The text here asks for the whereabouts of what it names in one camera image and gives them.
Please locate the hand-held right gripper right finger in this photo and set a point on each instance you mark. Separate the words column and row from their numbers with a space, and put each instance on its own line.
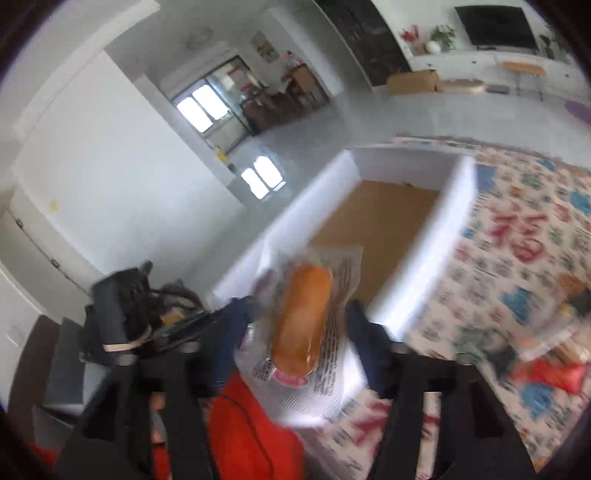
column 367, row 346

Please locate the glass balcony door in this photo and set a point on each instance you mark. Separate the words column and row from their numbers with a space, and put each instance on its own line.
column 217, row 101

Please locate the dark tall cabinet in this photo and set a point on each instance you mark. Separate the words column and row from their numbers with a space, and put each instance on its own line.
column 364, row 37

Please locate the wooden bench with metal legs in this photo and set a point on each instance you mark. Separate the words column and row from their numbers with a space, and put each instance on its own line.
column 524, row 69

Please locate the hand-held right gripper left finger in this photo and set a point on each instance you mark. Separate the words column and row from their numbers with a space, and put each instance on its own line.
column 231, row 341

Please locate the black television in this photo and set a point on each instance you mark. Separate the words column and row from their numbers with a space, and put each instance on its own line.
column 496, row 25

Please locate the potted plant with white vase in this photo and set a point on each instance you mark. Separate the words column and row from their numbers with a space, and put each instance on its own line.
column 442, row 37

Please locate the wooden dining furniture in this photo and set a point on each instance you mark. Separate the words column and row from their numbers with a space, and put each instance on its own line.
column 291, row 94

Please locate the white box with cardboard bottom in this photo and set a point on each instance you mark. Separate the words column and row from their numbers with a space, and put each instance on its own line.
column 369, row 221

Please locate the white television cabinet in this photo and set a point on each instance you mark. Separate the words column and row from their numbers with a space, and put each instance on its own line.
column 475, row 64

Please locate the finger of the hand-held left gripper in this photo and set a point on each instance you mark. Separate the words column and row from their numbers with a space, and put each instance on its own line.
column 184, row 325

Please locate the brown cardboard box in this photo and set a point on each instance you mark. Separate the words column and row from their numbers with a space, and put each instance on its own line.
column 412, row 82

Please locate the red snack packet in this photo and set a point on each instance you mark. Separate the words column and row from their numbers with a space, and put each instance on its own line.
column 551, row 376

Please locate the red clothing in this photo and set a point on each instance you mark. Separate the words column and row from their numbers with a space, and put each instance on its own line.
column 249, row 434

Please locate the framed wall picture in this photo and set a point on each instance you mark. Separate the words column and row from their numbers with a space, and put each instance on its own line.
column 265, row 47

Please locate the purple round rug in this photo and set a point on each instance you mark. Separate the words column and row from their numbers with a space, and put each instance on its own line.
column 579, row 112

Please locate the red ornament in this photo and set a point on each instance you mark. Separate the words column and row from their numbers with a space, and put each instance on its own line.
column 409, row 34

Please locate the large green potted plant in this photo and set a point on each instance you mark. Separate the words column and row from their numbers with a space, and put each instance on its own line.
column 551, row 41

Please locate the printed woven blanket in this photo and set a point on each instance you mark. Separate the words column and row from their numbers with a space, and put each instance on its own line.
column 508, row 258

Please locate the long bun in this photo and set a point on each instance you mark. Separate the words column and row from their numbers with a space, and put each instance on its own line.
column 300, row 323

